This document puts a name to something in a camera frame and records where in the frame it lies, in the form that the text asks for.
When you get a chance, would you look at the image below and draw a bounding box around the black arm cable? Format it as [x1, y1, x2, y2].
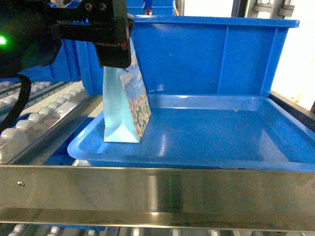
[0, 73, 32, 132]

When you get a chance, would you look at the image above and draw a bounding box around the flower pattern gift bag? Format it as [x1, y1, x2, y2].
[103, 41, 152, 143]

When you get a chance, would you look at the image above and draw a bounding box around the blue plastic tray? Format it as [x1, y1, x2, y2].
[67, 95, 315, 172]

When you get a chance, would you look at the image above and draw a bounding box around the white roller conveyor track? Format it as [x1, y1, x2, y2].
[0, 82, 84, 145]

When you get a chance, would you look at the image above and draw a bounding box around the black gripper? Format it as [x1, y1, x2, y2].
[47, 0, 135, 68]

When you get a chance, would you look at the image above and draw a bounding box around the stainless steel rack frame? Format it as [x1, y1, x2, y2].
[0, 91, 315, 232]

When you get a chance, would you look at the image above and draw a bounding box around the large blue plastic crate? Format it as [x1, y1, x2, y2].
[75, 15, 300, 97]

